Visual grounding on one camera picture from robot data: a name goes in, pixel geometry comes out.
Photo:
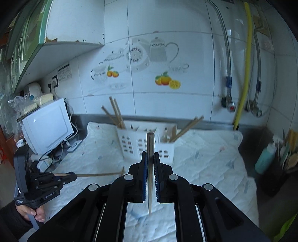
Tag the black flat tray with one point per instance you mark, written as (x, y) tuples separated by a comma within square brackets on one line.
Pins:
[(28, 114)]

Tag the person's left hand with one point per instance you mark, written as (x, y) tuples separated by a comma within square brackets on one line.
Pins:
[(40, 215)]

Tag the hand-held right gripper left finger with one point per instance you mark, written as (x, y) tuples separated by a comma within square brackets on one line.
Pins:
[(145, 181)]

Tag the white power adapter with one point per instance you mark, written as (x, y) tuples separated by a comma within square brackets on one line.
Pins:
[(44, 164)]

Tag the bunch of kitchen utensils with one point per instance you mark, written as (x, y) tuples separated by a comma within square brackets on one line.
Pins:
[(289, 149)]

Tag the white paper roll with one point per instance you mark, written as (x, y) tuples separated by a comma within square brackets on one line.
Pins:
[(35, 88)]

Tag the white quilted mat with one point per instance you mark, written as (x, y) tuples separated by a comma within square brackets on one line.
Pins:
[(209, 162)]

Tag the black utensil pot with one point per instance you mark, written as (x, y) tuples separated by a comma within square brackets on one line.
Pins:
[(277, 181)]

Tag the cream foam block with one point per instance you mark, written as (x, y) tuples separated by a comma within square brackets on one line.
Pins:
[(44, 99)]

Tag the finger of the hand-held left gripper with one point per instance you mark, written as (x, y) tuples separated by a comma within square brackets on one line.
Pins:
[(67, 177), (51, 185)]

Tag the yellow gas pipe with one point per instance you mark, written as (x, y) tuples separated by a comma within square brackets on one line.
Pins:
[(248, 58)]

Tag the white plastic chopstick holder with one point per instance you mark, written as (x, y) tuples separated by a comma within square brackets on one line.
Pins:
[(139, 144)]

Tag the white power strip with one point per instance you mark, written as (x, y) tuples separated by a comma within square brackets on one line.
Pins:
[(75, 145)]

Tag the clear plastic bag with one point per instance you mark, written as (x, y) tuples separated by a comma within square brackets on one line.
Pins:
[(17, 102)]

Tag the teal plastic bottle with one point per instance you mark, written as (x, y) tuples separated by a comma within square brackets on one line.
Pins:
[(264, 160)]

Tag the green plastic basket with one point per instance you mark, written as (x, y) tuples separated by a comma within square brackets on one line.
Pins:
[(287, 229)]

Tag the white microwave oven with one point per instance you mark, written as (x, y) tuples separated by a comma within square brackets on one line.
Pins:
[(46, 128)]

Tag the green wall cabinet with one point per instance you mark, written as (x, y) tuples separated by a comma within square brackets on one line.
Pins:
[(28, 35)]

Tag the person's left forearm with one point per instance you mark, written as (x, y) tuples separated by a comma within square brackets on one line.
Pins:
[(11, 223)]

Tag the metal pipe valve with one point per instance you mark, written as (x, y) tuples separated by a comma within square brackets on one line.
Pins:
[(255, 109)]

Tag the black wall socket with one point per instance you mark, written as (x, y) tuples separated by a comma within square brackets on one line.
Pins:
[(55, 81)]

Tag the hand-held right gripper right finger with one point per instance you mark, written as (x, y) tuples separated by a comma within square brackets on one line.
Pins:
[(156, 181)]

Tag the white chart wall sticker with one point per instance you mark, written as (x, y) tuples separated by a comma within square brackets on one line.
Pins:
[(64, 73)]

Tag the set of wooden chopsticks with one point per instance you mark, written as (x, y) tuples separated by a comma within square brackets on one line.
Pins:
[(116, 111)]

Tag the long wooden chopstick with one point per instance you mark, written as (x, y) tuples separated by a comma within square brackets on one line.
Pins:
[(97, 174), (150, 144)]

